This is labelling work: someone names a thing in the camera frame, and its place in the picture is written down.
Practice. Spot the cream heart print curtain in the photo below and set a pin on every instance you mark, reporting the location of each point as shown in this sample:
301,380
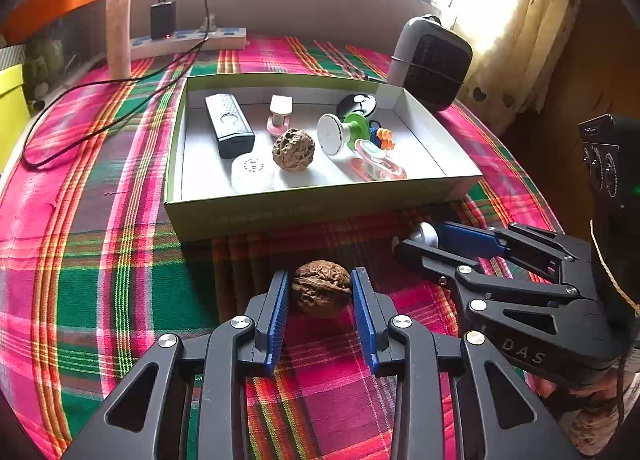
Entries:
530,25

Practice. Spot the pink plastic clip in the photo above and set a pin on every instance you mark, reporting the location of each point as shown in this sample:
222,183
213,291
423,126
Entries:
375,160

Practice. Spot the black rectangular remote control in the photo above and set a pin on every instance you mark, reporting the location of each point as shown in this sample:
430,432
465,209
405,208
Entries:
230,127

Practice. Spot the person's right hand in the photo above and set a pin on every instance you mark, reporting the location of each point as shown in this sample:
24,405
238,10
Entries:
590,427

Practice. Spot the blue orange toy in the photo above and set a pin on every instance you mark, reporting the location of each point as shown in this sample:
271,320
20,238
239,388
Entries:
382,136

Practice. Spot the white power strip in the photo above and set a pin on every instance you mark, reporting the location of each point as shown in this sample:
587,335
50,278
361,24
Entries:
225,37

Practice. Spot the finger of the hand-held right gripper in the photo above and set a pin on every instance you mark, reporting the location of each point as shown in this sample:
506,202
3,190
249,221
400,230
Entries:
475,242
430,257

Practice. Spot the brown wooden cabinet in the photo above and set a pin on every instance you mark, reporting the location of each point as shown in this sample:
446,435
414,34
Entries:
600,65

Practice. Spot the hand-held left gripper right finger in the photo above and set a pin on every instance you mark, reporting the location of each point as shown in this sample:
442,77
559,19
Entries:
364,320

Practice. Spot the green white cardboard box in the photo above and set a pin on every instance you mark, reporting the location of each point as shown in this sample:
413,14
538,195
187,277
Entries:
250,220

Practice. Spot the yellow box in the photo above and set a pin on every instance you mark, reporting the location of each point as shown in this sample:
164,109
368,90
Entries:
12,110

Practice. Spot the small pink white holder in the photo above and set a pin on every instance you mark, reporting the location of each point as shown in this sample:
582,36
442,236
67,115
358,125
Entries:
280,105

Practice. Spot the ridged brown walnut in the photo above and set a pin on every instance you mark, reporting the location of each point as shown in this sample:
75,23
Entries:
320,287

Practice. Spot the orange lidded dark container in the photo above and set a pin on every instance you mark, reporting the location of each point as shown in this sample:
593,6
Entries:
55,0

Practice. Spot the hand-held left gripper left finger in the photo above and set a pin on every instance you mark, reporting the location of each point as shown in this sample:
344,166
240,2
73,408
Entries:
277,320

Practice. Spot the cream tube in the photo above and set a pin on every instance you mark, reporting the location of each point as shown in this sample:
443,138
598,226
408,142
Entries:
119,30

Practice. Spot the green white massager knob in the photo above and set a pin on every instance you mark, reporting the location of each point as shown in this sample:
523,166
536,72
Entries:
330,134

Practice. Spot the black charger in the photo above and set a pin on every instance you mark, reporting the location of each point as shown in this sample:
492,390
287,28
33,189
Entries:
163,20

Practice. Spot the black oval key fob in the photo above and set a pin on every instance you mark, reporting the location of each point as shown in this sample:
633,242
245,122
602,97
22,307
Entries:
357,104

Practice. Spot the plaid tablecloth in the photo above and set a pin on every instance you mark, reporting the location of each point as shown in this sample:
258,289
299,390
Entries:
100,265

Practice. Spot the striped grey white box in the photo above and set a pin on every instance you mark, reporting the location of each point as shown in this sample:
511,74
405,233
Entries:
10,57

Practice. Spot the white round jar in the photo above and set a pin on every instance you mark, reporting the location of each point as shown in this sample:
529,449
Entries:
252,172

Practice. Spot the small silver round knob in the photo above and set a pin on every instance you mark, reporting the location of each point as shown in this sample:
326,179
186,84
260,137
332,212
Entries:
427,234

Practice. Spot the small grey plug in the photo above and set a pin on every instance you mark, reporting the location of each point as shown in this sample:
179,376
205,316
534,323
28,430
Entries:
213,24

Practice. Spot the pitted brown walnut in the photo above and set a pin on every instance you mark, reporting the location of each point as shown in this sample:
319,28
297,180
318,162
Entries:
294,150

